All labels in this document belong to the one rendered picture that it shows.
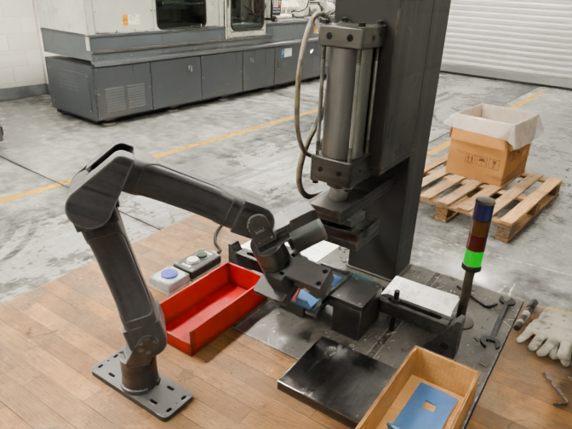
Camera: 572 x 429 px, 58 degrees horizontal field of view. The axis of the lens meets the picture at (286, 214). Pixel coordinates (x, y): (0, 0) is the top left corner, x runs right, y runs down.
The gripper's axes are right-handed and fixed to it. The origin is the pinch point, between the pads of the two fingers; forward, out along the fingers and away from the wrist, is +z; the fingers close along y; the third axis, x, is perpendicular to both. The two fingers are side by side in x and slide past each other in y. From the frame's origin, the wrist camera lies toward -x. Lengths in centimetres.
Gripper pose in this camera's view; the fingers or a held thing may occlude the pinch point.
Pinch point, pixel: (292, 296)
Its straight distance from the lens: 103.1
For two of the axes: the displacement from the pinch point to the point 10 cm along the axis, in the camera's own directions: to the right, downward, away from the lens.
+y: 5.0, -7.5, 4.3
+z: 2.4, 6.0, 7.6
